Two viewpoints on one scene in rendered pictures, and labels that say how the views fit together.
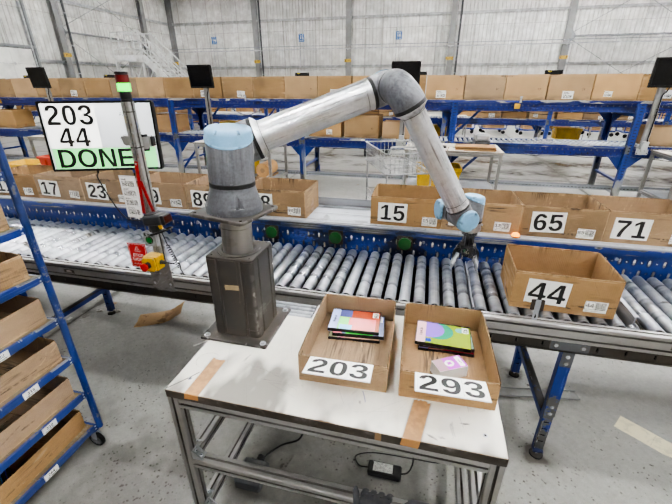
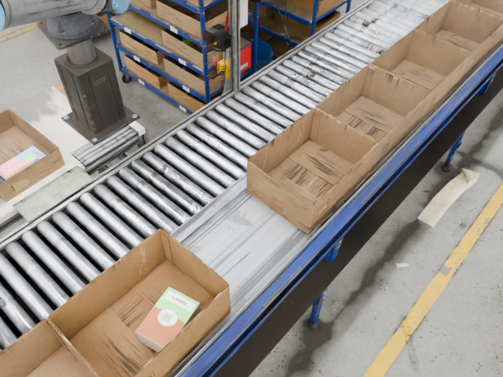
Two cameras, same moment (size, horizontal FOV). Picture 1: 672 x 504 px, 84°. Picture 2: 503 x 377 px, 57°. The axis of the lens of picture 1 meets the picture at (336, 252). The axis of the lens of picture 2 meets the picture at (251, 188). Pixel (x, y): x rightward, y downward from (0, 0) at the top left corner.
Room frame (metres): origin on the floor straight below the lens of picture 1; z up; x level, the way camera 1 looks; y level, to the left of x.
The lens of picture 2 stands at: (2.61, -0.80, 2.18)
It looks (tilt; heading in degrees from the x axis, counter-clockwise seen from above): 49 degrees down; 117
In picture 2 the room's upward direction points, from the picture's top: 1 degrees clockwise
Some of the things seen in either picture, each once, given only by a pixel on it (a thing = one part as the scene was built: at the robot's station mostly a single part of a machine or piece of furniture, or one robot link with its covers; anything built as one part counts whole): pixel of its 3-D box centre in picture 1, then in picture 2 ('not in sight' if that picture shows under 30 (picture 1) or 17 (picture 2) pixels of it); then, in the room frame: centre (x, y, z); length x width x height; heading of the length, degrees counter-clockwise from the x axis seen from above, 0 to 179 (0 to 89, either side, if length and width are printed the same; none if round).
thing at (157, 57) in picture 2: not in sight; (154, 39); (0.64, 1.49, 0.39); 0.40 x 0.30 x 0.10; 167
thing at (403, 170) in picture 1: (396, 183); not in sight; (4.44, -0.73, 0.52); 1.07 x 0.56 x 1.03; 9
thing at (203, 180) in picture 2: (284, 265); (195, 175); (1.80, 0.28, 0.72); 0.52 x 0.05 x 0.05; 166
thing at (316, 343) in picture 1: (352, 336); (7, 152); (1.08, -0.06, 0.80); 0.38 x 0.28 x 0.10; 168
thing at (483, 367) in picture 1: (444, 348); not in sight; (1.01, -0.36, 0.80); 0.38 x 0.28 x 0.10; 168
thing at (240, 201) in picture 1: (233, 195); (69, 13); (1.22, 0.35, 1.27); 0.19 x 0.19 x 0.10
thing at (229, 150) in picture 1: (230, 153); not in sight; (1.23, 0.34, 1.41); 0.17 x 0.15 x 0.18; 11
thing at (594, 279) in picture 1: (555, 278); not in sight; (1.44, -0.96, 0.83); 0.39 x 0.29 x 0.17; 75
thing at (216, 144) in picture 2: not in sight; (227, 151); (1.84, 0.47, 0.72); 0.52 x 0.05 x 0.05; 166
